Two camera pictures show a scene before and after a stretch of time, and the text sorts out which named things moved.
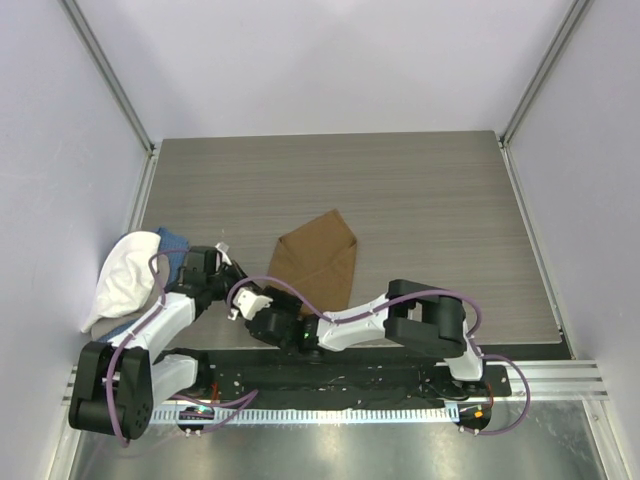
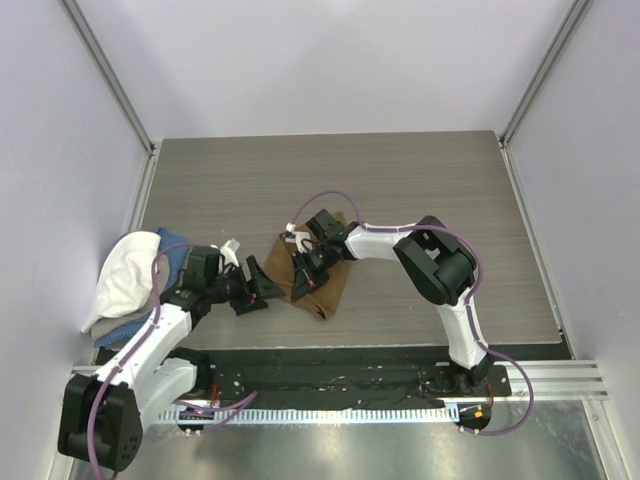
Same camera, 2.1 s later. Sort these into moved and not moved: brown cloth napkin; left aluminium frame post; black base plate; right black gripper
Moved: right black gripper
Not moved: brown cloth napkin; left aluminium frame post; black base plate
